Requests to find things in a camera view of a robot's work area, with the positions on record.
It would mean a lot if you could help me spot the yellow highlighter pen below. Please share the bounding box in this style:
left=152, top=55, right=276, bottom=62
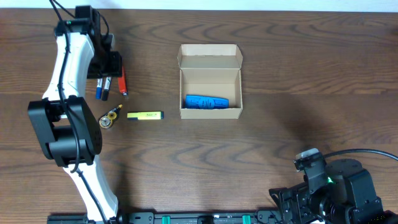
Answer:
left=127, top=111, right=164, bottom=120

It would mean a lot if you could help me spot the black aluminium mounting rail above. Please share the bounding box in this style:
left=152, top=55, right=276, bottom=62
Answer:
left=46, top=210, right=280, bottom=224

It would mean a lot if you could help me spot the brown cardboard box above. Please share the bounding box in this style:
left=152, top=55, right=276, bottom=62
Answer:
left=177, top=44, right=243, bottom=119

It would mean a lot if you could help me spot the blue capped whiteboard marker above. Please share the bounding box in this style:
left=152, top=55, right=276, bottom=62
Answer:
left=96, top=78, right=103, bottom=100

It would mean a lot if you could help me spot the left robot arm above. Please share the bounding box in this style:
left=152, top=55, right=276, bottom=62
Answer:
left=28, top=16, right=123, bottom=223

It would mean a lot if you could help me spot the black capped whiteboard marker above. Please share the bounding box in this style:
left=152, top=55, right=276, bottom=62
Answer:
left=101, top=77, right=112, bottom=101

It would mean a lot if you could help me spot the green clamp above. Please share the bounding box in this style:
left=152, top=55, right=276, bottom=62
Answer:
left=162, top=216, right=171, bottom=224
left=242, top=215, right=251, bottom=224

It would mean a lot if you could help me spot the yellow correction tape dispenser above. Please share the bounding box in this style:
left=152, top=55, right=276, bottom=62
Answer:
left=98, top=105, right=123, bottom=129

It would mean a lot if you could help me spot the green clamp left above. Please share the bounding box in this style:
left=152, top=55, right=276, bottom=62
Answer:
left=162, top=216, right=171, bottom=224

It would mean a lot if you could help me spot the green clamp right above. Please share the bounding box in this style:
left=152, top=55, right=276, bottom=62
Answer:
left=242, top=215, right=251, bottom=224

